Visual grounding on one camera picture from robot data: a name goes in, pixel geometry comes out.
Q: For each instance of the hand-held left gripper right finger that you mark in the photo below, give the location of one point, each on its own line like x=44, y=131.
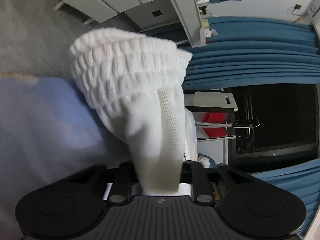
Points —
x=198, y=180

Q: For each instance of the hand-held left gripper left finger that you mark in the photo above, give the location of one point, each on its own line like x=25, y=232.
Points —
x=123, y=177

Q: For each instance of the white knit pants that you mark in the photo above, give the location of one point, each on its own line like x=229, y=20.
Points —
x=140, y=92

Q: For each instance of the red cloth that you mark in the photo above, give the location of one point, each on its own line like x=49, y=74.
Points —
x=215, y=127

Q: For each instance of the black garment steamer stand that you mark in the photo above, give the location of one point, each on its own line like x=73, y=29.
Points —
x=246, y=125

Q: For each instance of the white chair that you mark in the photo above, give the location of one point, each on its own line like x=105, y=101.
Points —
x=215, y=101

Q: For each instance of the pink pastel bed sheet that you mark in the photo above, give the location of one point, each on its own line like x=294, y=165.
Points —
x=50, y=130

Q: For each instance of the blue curtain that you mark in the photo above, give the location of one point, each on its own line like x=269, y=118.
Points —
x=292, y=180
x=250, y=55

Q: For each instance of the dark window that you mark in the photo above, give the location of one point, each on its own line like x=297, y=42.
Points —
x=280, y=122

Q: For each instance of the white tissue box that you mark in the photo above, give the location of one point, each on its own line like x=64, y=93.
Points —
x=209, y=32

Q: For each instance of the white dressing table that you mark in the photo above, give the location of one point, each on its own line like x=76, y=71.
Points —
x=130, y=0

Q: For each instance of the white air conditioner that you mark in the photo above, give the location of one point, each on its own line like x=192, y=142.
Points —
x=315, y=11

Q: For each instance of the black wall socket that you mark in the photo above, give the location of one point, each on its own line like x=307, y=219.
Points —
x=297, y=7

